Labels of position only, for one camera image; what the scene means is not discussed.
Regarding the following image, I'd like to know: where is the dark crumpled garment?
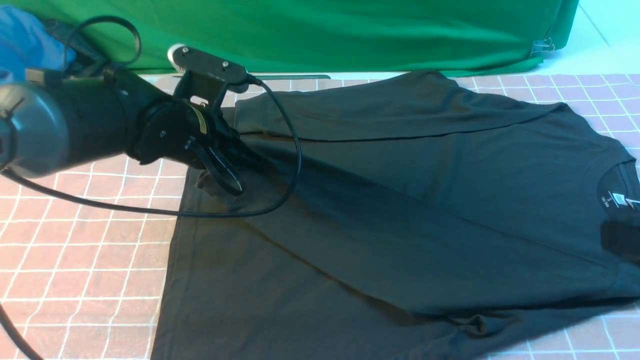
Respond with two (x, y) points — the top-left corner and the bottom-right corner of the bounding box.
(42, 18), (108, 77)

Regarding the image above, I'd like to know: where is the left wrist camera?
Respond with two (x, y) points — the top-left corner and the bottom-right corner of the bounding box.
(167, 43), (253, 113)

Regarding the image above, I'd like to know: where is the dark gray long-sleeved shirt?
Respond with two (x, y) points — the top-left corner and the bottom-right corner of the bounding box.
(151, 71), (639, 360)

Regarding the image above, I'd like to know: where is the blue crumpled garment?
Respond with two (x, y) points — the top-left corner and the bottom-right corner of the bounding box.
(0, 5), (77, 85)

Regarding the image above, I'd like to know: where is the clear binder clip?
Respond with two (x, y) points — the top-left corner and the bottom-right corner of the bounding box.
(529, 38), (556, 58)

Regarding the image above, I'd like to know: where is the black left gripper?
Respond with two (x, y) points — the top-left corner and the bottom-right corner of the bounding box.
(127, 97), (245, 196)

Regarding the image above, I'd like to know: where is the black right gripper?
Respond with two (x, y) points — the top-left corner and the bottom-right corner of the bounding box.
(599, 215), (640, 264)

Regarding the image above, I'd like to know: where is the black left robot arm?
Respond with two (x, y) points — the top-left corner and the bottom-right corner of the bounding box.
(1, 67), (245, 196)

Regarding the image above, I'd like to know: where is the green backdrop cloth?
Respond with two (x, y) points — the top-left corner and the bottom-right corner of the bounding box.
(1, 0), (579, 76)

